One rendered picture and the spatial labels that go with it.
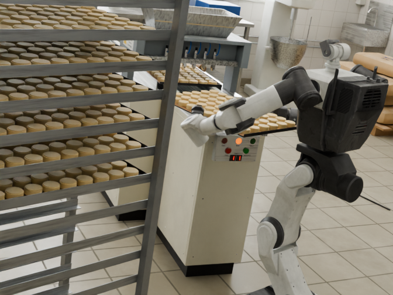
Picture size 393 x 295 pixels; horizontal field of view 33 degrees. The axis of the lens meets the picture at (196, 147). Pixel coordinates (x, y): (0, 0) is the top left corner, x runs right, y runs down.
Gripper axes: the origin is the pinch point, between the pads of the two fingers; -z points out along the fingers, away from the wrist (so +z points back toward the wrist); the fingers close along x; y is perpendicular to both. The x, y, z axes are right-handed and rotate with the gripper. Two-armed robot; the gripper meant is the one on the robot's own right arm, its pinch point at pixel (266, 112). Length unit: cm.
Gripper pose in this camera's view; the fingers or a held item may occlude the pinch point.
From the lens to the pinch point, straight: 325.1
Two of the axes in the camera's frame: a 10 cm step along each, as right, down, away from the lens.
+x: 1.5, -9.3, -3.3
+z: 9.9, 1.6, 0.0
